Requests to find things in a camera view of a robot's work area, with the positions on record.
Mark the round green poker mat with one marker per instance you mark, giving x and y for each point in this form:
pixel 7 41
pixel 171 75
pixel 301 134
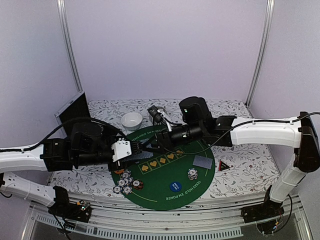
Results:
pixel 160 170

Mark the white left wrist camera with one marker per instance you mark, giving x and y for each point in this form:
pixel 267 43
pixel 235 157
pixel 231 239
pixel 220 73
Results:
pixel 125 150

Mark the left aluminium frame post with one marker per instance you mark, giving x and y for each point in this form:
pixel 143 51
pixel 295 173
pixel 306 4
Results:
pixel 62 13

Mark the aluminium frame post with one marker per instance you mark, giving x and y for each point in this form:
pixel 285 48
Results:
pixel 267 23
pixel 62 13

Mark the orange big blind button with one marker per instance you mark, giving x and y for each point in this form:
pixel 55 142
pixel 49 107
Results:
pixel 118 172

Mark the white ceramic bowl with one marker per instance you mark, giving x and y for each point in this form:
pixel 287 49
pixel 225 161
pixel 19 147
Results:
pixel 132 121

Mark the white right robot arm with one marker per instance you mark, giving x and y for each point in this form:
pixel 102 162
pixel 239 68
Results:
pixel 297 132

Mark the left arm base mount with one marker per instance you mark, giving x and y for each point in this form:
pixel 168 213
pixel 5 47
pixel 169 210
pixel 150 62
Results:
pixel 80 211

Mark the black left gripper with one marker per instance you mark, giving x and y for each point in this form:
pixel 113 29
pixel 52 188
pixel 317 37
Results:
pixel 122 165

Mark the blue small blind button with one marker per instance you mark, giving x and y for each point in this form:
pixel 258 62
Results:
pixel 175 186

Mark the aluminium poker chip case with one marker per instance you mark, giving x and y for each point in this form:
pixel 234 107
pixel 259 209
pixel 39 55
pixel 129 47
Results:
pixel 77 107

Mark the blue poker chips pile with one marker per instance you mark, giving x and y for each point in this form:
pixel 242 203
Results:
pixel 123 182

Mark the black triangular all-in marker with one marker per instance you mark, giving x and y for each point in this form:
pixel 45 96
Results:
pixel 223 166

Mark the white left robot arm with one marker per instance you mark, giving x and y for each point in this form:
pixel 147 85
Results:
pixel 92 142

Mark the playing cards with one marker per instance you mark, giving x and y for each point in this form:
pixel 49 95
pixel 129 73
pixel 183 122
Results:
pixel 203 162

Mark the right aluminium frame post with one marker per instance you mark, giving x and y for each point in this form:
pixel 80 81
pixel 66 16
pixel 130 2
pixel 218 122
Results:
pixel 267 23

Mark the blue poker chip stack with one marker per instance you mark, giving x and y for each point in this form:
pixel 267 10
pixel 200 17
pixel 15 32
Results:
pixel 192 174

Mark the striped grey ceramic cup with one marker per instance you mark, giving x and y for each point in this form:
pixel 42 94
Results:
pixel 156 114

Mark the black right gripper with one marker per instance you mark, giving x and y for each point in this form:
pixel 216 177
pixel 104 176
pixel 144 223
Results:
pixel 164 140

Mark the grey playing card deck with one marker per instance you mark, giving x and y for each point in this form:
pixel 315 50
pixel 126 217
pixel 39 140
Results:
pixel 140 155

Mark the red black poker chip stack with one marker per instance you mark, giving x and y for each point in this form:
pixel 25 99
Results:
pixel 138 184

